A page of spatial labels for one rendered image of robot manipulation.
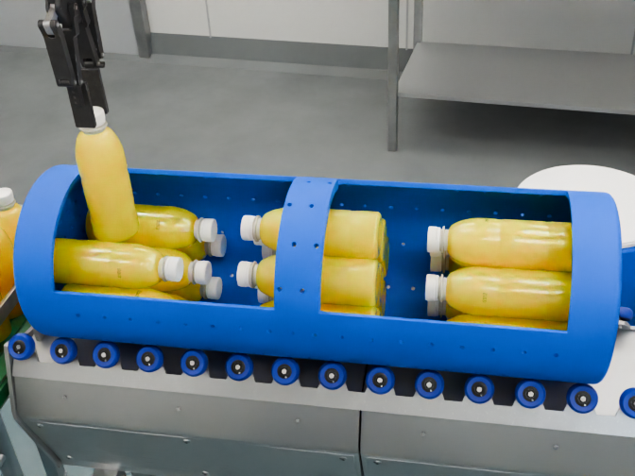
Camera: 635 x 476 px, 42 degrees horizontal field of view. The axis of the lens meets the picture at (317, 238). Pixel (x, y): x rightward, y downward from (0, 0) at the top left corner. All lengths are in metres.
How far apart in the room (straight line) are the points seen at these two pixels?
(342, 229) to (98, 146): 0.38
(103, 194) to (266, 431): 0.46
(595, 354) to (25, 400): 0.93
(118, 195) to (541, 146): 2.92
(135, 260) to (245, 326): 0.20
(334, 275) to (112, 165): 0.37
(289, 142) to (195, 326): 2.81
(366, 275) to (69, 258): 0.46
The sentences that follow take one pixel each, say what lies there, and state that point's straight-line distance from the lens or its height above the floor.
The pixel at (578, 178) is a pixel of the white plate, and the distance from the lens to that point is 1.67.
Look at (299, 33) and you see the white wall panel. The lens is 4.74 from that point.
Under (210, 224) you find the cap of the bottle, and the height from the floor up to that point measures 1.13.
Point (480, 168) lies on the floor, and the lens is 3.76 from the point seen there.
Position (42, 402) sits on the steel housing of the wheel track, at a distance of 1.50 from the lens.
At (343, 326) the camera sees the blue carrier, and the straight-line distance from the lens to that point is 1.18.
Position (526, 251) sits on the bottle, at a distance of 1.21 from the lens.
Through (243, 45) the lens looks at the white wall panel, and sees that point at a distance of 4.88.
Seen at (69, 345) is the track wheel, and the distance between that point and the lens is 1.42.
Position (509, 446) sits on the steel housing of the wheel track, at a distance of 1.34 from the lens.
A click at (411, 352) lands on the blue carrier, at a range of 1.20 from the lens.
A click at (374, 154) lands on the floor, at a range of 3.86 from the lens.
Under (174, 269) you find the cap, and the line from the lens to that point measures 1.28.
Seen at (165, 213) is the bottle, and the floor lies 1.15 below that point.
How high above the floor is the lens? 1.87
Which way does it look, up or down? 35 degrees down
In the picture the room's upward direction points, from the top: 3 degrees counter-clockwise
